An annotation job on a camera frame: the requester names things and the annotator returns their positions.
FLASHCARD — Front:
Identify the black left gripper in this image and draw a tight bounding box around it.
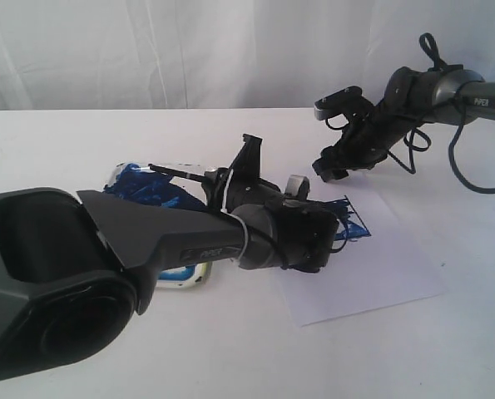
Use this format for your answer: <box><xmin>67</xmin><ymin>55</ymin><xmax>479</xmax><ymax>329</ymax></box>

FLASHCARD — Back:
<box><xmin>205</xmin><ymin>134</ymin><xmax>339</xmax><ymax>273</ymax></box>

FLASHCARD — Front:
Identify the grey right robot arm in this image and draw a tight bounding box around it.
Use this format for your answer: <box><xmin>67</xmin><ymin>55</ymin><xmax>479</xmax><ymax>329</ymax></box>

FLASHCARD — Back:
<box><xmin>313</xmin><ymin>66</ymin><xmax>495</xmax><ymax>182</ymax></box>

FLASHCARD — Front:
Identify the white tray with blue paint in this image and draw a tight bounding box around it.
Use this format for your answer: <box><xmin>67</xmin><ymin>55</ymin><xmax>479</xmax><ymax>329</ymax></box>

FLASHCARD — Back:
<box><xmin>102</xmin><ymin>162</ymin><xmax>211</xmax><ymax>290</ymax></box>

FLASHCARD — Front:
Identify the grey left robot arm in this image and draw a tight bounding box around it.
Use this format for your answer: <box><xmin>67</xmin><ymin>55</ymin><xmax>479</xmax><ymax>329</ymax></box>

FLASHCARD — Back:
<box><xmin>0</xmin><ymin>135</ymin><xmax>339</xmax><ymax>381</ymax></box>

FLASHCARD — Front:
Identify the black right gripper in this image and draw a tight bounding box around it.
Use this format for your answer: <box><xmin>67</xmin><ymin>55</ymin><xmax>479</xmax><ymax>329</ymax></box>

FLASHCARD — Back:
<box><xmin>312</xmin><ymin>98</ymin><xmax>413</xmax><ymax>183</ymax></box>

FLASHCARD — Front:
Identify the white backdrop curtain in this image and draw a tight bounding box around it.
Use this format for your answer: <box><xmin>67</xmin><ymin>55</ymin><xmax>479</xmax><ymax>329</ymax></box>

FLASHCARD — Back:
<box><xmin>0</xmin><ymin>1</ymin><xmax>495</xmax><ymax>110</ymax></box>

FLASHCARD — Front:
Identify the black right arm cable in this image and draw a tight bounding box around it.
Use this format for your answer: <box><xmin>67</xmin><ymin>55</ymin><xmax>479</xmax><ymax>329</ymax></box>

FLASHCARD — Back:
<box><xmin>403</xmin><ymin>32</ymin><xmax>495</xmax><ymax>195</ymax></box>

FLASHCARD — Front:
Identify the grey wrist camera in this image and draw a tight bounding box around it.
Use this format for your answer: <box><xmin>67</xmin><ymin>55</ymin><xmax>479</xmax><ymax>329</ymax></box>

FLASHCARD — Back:
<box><xmin>314</xmin><ymin>86</ymin><xmax>363</xmax><ymax>121</ymax></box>
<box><xmin>285</xmin><ymin>175</ymin><xmax>310</xmax><ymax>200</ymax></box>

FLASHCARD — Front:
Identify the white zip tie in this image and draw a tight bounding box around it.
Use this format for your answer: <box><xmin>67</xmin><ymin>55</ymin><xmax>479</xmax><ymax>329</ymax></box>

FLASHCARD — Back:
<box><xmin>220</xmin><ymin>168</ymin><xmax>249</xmax><ymax>264</ymax></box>

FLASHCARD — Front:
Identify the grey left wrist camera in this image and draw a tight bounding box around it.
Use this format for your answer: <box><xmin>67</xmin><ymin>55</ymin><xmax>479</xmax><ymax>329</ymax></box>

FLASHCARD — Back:
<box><xmin>285</xmin><ymin>175</ymin><xmax>310</xmax><ymax>200</ymax></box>

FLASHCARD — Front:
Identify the white paper with black square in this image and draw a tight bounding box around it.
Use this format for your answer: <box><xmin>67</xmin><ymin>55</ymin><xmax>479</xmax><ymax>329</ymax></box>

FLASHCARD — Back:
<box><xmin>275</xmin><ymin>195</ymin><xmax>446</xmax><ymax>326</ymax></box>

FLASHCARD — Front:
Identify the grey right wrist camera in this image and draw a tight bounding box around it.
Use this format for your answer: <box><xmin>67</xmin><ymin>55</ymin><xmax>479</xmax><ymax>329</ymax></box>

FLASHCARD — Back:
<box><xmin>314</xmin><ymin>86</ymin><xmax>363</xmax><ymax>121</ymax></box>

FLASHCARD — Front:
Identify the black paintbrush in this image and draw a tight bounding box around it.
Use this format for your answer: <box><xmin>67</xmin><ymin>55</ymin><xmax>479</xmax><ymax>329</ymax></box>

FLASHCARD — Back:
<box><xmin>148</xmin><ymin>164</ymin><xmax>207</xmax><ymax>183</ymax></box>

